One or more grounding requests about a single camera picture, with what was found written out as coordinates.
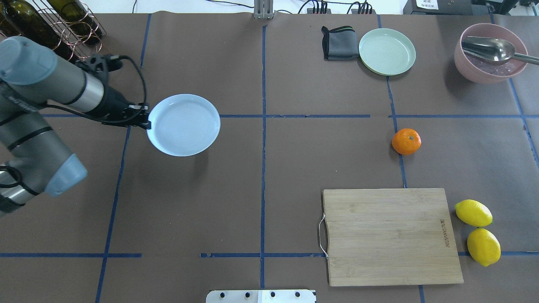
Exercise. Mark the bamboo cutting board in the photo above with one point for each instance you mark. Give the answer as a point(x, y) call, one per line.
point(389, 237)

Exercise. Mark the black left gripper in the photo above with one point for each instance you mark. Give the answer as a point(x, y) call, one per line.
point(114, 102)

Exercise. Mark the pink bowl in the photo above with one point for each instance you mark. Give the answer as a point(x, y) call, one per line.
point(472, 73)

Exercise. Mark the copper wire bottle rack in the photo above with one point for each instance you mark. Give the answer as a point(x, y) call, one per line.
point(81, 50)

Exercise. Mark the yellow lemon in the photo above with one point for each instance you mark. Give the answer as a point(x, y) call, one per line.
point(474, 213)
point(483, 247)

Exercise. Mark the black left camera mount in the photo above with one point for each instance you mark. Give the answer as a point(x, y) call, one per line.
point(100, 66)

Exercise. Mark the yellow lemon lower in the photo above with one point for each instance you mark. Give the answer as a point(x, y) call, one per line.
point(483, 247)

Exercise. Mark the orange mandarin fruit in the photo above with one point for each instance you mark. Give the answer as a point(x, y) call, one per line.
point(406, 141)

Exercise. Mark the clear ice cubes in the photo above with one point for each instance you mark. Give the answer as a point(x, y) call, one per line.
point(498, 69)

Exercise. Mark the dark wine bottle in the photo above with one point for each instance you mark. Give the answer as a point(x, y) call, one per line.
point(30, 23)
point(79, 20)

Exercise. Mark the metal ice scoop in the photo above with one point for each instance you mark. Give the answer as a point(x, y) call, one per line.
point(495, 50)

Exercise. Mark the yellow lemon upper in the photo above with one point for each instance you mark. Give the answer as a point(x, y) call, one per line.
point(474, 213)

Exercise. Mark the grey folded cloth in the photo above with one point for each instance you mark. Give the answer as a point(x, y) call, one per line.
point(340, 44)

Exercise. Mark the light green plate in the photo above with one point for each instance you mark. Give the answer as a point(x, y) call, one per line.
point(387, 52)

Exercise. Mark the light blue plate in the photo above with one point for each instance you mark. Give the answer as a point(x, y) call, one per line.
point(183, 125)

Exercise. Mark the aluminium frame post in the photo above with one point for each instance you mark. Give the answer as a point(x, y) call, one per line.
point(263, 9)

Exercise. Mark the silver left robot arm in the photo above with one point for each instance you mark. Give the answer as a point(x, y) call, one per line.
point(34, 78)

